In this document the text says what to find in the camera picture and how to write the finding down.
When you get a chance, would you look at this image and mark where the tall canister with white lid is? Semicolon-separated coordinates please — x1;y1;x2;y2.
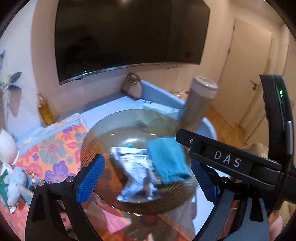
180;76;219;134

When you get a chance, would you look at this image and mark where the silver printed foil pouch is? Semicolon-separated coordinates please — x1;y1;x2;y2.
111;146;163;204

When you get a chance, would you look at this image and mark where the green white pouch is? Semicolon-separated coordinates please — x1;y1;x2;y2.
0;168;11;200

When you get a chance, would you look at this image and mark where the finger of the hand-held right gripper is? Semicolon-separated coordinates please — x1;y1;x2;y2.
175;128;283;189

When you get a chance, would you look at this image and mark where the floral orange blanket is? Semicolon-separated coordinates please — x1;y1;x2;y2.
0;113;197;241

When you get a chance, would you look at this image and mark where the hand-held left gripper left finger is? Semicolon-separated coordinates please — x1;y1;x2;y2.
25;154;105;241

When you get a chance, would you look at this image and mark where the white door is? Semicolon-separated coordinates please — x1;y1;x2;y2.
217;19;274;140

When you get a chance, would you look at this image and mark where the teal cloth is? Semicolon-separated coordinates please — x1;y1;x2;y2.
146;137;191;184

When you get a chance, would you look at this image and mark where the round woven basket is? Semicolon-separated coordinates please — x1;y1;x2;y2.
80;109;209;215

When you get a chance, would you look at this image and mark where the yellow liquid bottle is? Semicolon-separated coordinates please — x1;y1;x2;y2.
36;94;55;126

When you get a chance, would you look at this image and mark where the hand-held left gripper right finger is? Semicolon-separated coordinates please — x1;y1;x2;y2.
190;159;271;241

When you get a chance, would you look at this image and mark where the black wall television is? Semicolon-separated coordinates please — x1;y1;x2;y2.
55;0;211;85

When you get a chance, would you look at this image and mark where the brown handbag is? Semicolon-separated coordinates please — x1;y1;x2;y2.
122;72;143;100

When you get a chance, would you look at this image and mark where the grey elephant plush toy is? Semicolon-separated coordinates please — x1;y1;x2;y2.
4;167;32;207

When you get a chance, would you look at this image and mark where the white paper packet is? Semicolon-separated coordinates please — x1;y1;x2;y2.
142;101;184;117

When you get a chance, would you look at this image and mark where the white vase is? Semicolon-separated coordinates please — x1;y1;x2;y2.
0;129;19;165

